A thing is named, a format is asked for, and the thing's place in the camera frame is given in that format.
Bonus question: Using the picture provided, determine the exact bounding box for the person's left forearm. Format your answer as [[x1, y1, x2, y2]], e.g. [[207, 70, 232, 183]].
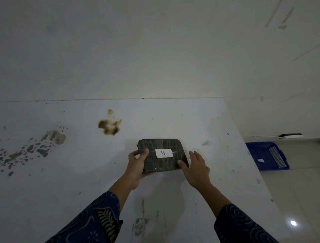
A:
[[45, 175, 133, 243]]

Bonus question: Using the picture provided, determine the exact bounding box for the blue plastic tray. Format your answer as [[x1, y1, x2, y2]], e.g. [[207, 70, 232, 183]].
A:
[[245, 142, 290, 172]]

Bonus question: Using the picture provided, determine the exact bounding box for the person's right forearm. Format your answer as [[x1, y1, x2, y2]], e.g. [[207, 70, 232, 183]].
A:
[[200, 183, 279, 243]]

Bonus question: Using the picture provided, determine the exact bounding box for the person's left hand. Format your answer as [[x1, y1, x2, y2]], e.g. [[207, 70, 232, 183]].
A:
[[124, 148, 149, 190]]

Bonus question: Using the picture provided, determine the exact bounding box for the dark packet white label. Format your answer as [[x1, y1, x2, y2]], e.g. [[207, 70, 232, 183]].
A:
[[137, 138, 190, 174]]

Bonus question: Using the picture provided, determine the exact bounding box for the person's right hand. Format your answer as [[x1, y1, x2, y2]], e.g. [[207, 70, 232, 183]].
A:
[[177, 150, 212, 189]]

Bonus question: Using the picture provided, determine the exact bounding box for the white perforated panel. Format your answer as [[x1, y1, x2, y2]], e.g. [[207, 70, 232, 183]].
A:
[[268, 146, 287, 168]]

